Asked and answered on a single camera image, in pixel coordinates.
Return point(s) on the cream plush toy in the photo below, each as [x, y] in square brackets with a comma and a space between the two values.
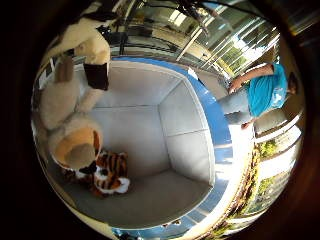
[63, 100]

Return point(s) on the orange striped tiger plush toy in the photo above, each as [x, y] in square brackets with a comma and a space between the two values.
[111, 173]

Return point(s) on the spotted leopard plush toy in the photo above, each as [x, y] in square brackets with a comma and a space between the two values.
[171, 223]

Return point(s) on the white fabric container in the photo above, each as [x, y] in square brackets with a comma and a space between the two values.
[140, 140]

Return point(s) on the person in teal shirt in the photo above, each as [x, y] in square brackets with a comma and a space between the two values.
[266, 90]

